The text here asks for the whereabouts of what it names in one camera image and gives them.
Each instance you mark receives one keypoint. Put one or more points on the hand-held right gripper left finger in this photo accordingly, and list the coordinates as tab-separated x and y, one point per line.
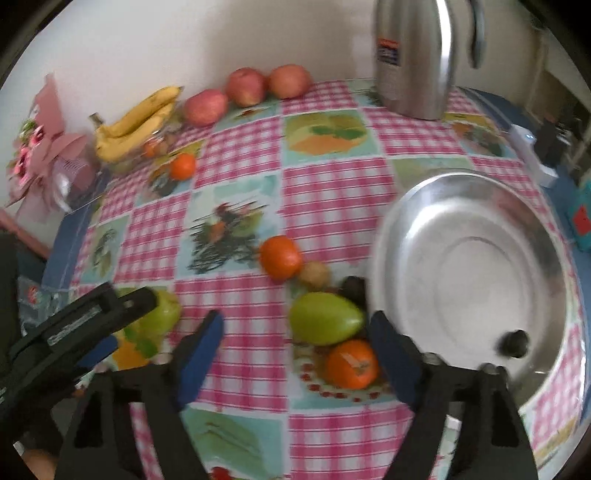
198	357

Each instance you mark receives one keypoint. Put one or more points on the stainless steel thermos jug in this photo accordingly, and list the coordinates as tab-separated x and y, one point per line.
411	55

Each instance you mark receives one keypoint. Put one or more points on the dark cloth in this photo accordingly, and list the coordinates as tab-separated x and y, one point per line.
8	286

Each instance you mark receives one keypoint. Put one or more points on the teal box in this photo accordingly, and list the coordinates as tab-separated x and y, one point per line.
582	217

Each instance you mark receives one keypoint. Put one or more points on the round steel bowl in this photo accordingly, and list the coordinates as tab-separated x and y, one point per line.
471	277

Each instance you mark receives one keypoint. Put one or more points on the pink checked fruit-print tablecloth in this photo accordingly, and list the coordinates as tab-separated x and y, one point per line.
323	194

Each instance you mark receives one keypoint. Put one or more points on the brown kiwi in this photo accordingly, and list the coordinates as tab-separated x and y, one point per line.
314	275

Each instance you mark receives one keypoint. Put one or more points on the small tangerine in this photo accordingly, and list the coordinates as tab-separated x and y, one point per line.
183	166

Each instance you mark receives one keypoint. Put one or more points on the green mango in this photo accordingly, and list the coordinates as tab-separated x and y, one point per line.
165	316

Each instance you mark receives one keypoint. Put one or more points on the green lime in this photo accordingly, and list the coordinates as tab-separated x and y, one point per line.
325	318

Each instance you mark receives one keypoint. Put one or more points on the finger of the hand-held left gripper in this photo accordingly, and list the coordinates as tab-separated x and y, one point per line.
101	350
136	302

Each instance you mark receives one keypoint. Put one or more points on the large orange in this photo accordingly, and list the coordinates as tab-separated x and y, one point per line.
279	257
353	364

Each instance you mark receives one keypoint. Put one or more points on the floral cloth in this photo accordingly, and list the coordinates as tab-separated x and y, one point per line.
41	300

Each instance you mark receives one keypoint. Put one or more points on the red apple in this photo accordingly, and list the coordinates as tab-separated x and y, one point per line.
245	86
206	107
290	81

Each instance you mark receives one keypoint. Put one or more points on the dark round fruit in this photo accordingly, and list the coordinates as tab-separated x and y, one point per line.
353	288
515	344

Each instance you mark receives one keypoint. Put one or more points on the black power adapter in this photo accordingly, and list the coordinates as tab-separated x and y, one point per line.
549	141

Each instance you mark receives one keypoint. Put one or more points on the small orange fruit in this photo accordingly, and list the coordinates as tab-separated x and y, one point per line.
150	148

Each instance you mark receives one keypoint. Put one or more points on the yellow banana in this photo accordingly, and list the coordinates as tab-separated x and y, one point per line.
147	106
129	138

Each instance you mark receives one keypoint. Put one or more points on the person's left forearm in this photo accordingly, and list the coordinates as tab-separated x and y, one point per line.
39	464

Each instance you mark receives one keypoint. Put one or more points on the pink flower bouquet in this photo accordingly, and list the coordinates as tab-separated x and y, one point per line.
41	147

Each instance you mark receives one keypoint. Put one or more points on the white power strip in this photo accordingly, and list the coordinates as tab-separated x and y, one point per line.
524	147

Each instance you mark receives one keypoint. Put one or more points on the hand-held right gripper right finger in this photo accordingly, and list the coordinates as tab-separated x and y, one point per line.
392	364

